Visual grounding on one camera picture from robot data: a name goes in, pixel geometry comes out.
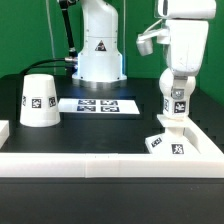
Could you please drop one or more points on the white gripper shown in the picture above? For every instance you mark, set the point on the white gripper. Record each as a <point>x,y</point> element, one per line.
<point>184,51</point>

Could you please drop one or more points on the white lamp bulb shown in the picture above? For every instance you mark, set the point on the white lamp bulb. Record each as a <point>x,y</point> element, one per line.
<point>176,92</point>

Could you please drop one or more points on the white lamp base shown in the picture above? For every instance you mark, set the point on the white lamp base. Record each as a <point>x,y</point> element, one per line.
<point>172,141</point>

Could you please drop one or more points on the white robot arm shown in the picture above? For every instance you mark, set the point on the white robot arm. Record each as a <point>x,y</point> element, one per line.
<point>99,62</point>

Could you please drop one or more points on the white lamp shade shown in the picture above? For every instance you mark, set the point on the white lamp shade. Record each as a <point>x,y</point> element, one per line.
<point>39,105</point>

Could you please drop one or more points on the white marker sheet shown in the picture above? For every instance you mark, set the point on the white marker sheet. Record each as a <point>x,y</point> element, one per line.
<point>99,106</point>

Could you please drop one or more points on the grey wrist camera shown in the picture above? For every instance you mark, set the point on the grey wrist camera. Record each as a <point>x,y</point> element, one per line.
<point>144,41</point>

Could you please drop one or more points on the white border frame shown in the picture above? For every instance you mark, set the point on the white border frame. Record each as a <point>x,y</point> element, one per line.
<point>207,163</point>

